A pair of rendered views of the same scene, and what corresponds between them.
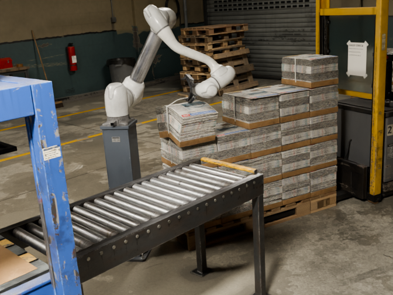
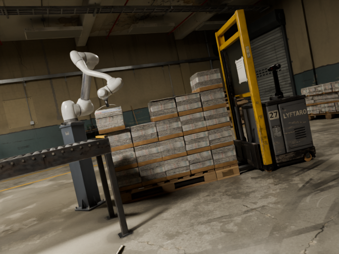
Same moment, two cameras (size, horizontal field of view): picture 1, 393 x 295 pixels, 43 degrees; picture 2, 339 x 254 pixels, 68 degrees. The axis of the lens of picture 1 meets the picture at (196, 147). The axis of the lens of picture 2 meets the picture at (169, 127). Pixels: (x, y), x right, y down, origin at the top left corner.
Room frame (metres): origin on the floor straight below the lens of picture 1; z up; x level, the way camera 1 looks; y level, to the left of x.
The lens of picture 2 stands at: (0.98, -1.51, 0.89)
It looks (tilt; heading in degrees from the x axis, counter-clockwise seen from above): 3 degrees down; 20
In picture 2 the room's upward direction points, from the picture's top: 12 degrees counter-clockwise
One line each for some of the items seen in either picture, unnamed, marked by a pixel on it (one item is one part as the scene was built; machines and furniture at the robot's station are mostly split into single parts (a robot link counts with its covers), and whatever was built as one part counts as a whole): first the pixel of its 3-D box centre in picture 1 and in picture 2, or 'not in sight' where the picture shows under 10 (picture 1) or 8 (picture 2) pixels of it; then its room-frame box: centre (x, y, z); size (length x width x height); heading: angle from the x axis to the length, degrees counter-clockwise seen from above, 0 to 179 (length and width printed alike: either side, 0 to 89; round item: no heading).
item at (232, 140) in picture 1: (238, 175); (160, 154); (3.79, -0.32, 0.42); 1.17 x 0.39 x 0.83; 117
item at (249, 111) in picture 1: (250, 108); (162, 110); (3.85, -0.44, 0.95); 0.38 x 0.29 x 0.23; 28
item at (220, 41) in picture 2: (321, 83); (230, 94); (4.62, -1.20, 0.97); 0.09 x 0.09 x 1.75; 27
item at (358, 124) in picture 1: (375, 143); (275, 130); (4.50, -1.68, 0.40); 0.69 x 0.55 x 0.80; 27
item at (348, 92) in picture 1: (351, 93); (244, 95); (4.34, -1.39, 0.92); 0.57 x 0.01 x 0.05; 27
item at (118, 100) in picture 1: (117, 98); (69, 110); (3.41, 0.52, 1.17); 0.18 x 0.16 x 0.22; 161
